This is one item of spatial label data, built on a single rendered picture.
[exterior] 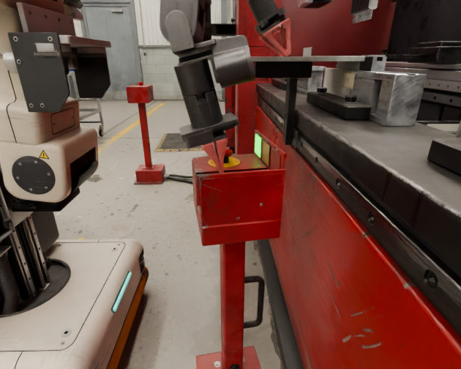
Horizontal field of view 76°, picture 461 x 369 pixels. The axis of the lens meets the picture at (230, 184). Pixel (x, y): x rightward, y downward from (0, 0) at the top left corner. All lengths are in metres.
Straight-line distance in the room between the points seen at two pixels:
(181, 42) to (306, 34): 1.27
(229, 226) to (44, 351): 0.66
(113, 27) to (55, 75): 7.57
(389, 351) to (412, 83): 0.45
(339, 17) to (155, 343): 1.70
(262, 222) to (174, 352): 0.79
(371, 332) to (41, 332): 0.88
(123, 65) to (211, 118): 7.77
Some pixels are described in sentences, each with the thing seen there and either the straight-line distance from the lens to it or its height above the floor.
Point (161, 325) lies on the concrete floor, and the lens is 1.36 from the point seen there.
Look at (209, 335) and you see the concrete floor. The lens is 1.30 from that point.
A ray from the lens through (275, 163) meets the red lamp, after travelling 0.58.
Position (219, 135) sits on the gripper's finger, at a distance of 0.52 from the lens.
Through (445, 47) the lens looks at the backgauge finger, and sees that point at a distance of 0.94.
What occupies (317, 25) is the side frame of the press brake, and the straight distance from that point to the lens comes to 1.74.
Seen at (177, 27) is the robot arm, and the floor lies 1.04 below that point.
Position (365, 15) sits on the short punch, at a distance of 0.87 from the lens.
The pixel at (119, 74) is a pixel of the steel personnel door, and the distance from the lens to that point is 8.30.
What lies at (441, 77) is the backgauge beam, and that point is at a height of 0.95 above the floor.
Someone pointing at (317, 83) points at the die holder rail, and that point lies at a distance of 1.18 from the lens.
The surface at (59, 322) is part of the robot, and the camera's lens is 1.08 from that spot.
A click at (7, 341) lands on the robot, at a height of 0.28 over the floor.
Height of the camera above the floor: 1.00
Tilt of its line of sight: 23 degrees down
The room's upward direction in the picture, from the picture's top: straight up
